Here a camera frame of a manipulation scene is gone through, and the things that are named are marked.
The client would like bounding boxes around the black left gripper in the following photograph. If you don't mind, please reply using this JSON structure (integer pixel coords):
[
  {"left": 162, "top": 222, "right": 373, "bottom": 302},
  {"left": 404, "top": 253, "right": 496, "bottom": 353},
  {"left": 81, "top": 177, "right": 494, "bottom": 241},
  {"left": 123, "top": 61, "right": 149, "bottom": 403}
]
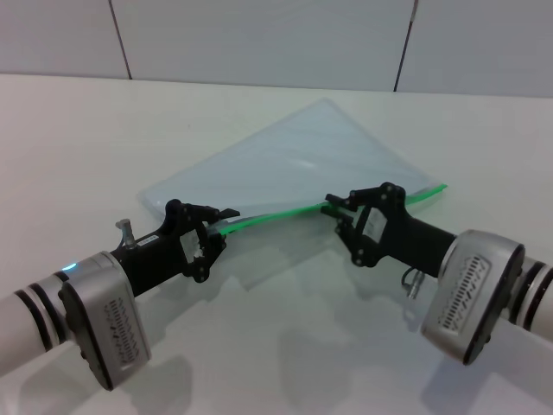
[{"left": 110, "top": 198, "right": 241, "bottom": 299}]

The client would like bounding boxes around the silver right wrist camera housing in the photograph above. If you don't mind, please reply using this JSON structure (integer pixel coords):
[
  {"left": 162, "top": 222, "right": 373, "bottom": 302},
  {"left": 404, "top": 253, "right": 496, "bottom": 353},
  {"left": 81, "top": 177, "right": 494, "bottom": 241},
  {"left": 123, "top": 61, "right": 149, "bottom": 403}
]
[{"left": 420, "top": 228, "right": 526, "bottom": 367}]

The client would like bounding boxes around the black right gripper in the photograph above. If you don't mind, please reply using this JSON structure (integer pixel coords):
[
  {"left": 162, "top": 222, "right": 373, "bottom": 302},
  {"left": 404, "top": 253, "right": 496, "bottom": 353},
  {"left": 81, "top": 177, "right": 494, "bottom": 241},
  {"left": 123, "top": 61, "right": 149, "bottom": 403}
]
[{"left": 321, "top": 182, "right": 458, "bottom": 280}]

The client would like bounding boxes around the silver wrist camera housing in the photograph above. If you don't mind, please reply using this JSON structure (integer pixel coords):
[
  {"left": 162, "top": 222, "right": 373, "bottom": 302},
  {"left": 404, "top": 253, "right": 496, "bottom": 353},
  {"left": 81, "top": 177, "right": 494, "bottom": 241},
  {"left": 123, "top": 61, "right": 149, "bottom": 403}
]
[
  {"left": 420, "top": 228, "right": 526, "bottom": 367},
  {"left": 57, "top": 252, "right": 153, "bottom": 392}
]

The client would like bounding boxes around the clear green-zipper document bag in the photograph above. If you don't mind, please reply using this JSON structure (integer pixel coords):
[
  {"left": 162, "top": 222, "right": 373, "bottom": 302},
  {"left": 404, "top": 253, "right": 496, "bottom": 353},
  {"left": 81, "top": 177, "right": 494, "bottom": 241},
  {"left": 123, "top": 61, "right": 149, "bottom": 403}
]
[{"left": 137, "top": 98, "right": 449, "bottom": 287}]

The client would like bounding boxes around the cable loop on right gripper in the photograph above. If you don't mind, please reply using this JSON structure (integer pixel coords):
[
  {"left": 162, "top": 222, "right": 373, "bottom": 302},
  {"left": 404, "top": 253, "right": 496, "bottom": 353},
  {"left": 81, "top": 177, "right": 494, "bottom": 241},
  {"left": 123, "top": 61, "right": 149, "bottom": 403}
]
[{"left": 401, "top": 266, "right": 428, "bottom": 300}]

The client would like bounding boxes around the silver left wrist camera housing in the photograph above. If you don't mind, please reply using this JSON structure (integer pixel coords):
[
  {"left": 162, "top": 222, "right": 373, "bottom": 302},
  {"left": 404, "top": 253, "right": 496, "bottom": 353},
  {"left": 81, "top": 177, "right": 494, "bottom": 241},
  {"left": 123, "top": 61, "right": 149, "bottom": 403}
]
[{"left": 57, "top": 252, "right": 153, "bottom": 392}]

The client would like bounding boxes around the metal plug on left gripper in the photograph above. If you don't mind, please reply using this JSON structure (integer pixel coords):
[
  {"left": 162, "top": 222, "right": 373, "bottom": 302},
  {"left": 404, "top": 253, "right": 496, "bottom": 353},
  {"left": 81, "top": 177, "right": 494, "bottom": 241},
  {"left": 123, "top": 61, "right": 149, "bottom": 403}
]
[{"left": 116, "top": 218, "right": 138, "bottom": 252}]

